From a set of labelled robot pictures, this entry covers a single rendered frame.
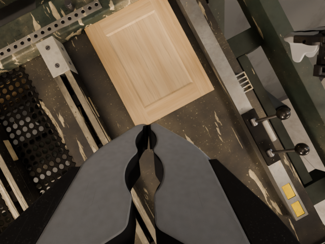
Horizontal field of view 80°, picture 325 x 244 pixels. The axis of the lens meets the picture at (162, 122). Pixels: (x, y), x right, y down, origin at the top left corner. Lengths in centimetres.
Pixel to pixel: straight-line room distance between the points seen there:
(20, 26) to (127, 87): 41
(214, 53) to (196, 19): 14
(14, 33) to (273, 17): 89
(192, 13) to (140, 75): 28
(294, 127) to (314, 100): 342
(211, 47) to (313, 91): 38
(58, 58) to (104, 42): 16
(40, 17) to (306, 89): 94
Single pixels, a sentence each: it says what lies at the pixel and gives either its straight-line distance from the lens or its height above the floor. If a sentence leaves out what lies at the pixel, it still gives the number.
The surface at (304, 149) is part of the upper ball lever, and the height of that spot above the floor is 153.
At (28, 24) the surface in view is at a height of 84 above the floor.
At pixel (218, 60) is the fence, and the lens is 74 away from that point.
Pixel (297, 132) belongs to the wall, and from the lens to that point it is 422.
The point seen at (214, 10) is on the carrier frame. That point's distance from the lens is 114.
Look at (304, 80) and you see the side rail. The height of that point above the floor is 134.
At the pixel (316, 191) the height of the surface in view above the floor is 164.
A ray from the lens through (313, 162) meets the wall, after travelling 402.
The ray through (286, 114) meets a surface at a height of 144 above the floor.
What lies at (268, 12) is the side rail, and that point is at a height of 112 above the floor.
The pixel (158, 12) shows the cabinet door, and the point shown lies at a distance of 80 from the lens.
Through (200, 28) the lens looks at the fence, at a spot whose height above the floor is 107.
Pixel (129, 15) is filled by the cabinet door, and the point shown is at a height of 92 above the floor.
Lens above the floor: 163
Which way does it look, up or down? 34 degrees down
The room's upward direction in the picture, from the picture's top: 151 degrees clockwise
